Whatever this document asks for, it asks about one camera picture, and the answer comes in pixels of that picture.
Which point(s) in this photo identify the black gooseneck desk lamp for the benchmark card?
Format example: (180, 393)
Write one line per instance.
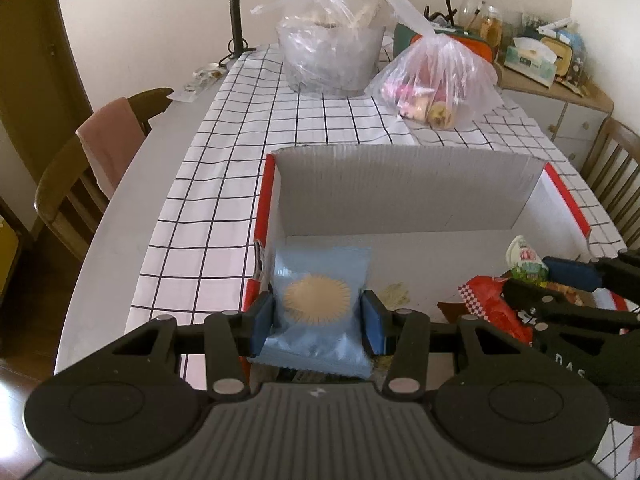
(235, 10)

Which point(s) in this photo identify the small clear packets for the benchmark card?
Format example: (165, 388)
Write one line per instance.
(200, 82)

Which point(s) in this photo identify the plastic bag of snacks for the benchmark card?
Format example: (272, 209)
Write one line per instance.
(435, 80)

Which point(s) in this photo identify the yellow retro radio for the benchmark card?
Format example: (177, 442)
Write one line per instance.
(565, 55)

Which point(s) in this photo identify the tissue box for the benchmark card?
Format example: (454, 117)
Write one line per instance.
(530, 60)

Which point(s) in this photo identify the red snack packet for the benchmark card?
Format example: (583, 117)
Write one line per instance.
(492, 310)

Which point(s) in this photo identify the wooden side cabinet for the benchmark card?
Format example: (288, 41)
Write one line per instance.
(570, 115)

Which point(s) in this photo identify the light blue snack packet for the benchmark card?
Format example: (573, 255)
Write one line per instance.
(310, 345)

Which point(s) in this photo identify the wooden chair with towel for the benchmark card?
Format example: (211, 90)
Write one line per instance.
(60, 205)

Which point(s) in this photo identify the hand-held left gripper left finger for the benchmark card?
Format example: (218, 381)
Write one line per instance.
(260, 322)

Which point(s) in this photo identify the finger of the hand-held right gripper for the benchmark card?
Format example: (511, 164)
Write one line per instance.
(550, 307)
(570, 272)

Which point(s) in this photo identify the clear bag over grey tub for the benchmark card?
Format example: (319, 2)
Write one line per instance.
(330, 55)

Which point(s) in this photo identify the wooden slatted chair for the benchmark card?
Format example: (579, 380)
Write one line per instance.
(615, 170)

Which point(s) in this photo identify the glass jar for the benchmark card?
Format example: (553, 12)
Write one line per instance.
(480, 15)

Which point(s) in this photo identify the red cardboard box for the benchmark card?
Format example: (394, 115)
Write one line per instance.
(400, 190)

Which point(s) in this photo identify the green and orange tin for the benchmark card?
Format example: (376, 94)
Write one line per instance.
(405, 40)

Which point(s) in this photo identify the green snack packet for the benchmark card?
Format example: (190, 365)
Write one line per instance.
(522, 260)

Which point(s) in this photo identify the pink towel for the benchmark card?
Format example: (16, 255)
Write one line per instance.
(107, 145)

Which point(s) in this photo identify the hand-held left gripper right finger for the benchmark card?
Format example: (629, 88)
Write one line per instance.
(372, 322)

